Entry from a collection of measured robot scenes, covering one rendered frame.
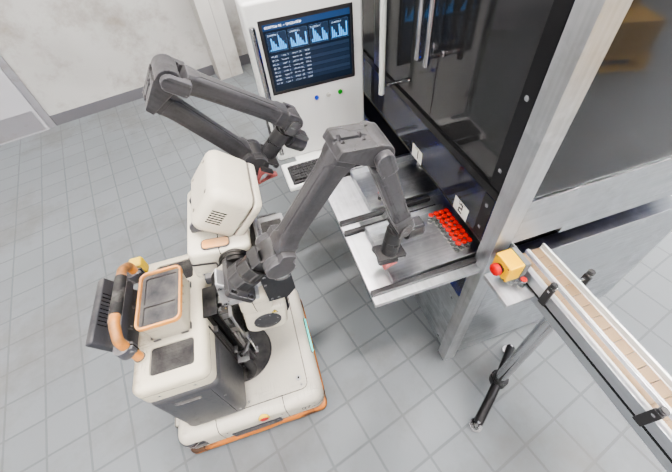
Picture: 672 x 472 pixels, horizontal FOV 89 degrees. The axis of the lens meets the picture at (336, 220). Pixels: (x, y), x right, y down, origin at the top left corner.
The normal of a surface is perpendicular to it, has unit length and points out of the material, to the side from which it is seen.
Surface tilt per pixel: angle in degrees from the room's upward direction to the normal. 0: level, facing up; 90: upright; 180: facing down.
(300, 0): 90
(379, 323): 0
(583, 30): 90
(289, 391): 0
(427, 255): 0
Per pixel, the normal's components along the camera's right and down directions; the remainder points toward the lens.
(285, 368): -0.07, -0.66
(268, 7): 0.33, 0.69
